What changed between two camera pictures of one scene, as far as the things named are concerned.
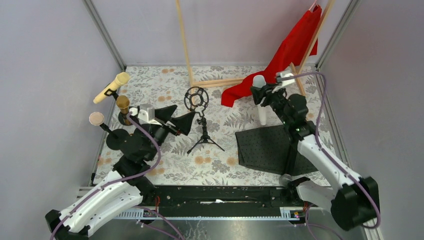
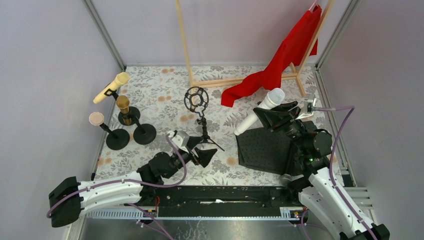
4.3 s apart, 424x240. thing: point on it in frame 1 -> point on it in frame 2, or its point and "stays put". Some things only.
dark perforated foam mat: (266, 149) stays put
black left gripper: (164, 124) -> (195, 151)
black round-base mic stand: (117, 137) stays put
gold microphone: (123, 102) stays put
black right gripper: (265, 91) -> (287, 120)
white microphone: (259, 81) -> (273, 98)
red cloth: (301, 41) stays put
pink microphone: (96, 118) stays put
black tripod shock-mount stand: (197, 97) stays put
